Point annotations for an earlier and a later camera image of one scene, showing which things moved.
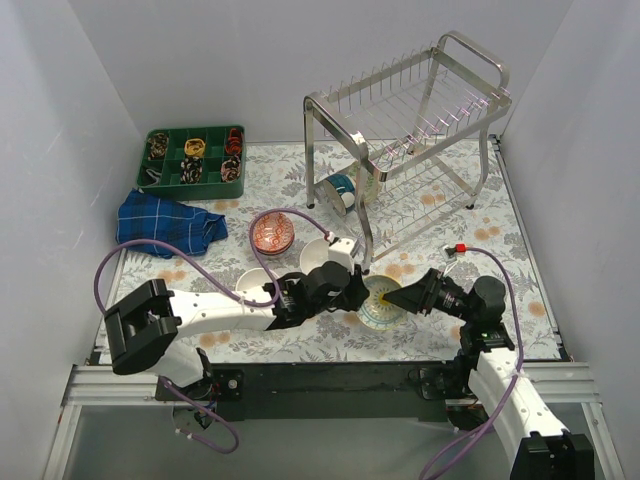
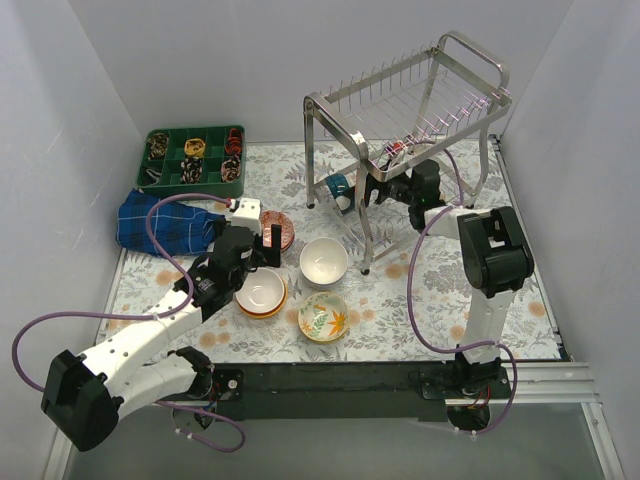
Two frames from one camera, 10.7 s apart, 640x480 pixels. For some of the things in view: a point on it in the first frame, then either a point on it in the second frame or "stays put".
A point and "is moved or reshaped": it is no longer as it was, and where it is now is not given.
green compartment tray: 193,163 stays put
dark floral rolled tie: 191,170 stays put
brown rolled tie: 158,144 stays put
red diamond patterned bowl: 273,232 stays put
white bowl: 250,283 stays put
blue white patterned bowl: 282,254 is moved or reshaped
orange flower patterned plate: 367,187 to 323,316
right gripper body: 429,294 to 371,188
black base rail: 378,391 stays put
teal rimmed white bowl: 342,191 stays put
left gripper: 351,292 to 273,245
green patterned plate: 377,312 to 324,331
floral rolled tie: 230,169 stays put
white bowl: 313,253 stays put
